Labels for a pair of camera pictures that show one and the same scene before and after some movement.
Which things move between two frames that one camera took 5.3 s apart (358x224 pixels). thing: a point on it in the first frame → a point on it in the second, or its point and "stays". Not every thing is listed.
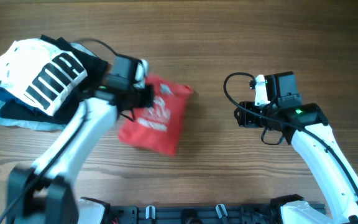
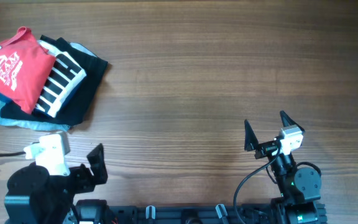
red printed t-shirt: x=160 y=127 → x=18 y=69
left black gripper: x=148 y=96 → x=84 y=173
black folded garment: x=94 y=68 stays
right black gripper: x=242 y=115 → x=268 y=149
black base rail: x=266 y=212 stays
